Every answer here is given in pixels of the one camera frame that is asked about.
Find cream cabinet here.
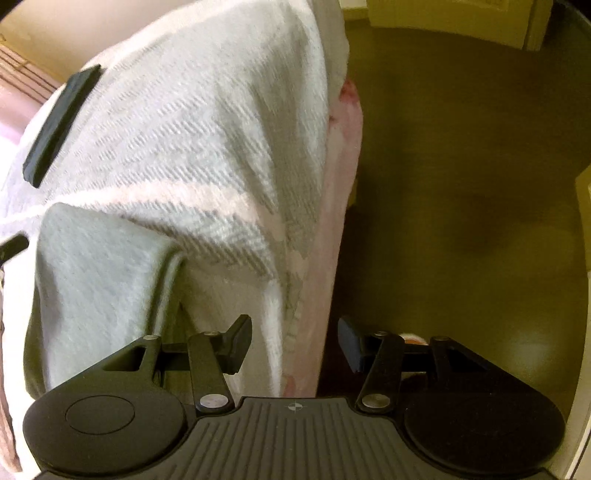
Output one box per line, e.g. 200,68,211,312
342,0,555,49

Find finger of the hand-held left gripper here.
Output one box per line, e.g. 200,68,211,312
0,234,29,266

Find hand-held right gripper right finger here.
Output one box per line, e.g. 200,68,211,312
337,316,490,411

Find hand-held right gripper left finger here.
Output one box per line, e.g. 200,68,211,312
102,314,253,414

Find black pants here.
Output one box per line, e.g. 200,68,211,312
23,65,102,188

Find grey sweatpants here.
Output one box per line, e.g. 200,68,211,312
23,203,188,402

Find bed with pink-grey cover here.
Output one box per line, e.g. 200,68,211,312
0,0,352,472

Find pink bed sheet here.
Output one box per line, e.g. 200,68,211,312
279,78,365,398

